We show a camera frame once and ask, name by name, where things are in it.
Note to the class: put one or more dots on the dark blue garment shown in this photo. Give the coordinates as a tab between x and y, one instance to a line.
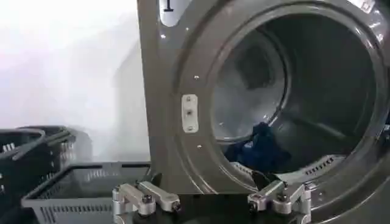
259	152

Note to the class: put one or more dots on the grey slotted laundry basket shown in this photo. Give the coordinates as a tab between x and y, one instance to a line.
82	191

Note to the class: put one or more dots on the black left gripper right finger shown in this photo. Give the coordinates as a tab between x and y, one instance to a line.
278	196

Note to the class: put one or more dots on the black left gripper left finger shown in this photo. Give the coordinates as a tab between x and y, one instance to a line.
143	196

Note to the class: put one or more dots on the grey front-load dryer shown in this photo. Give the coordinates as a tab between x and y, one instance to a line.
262	91

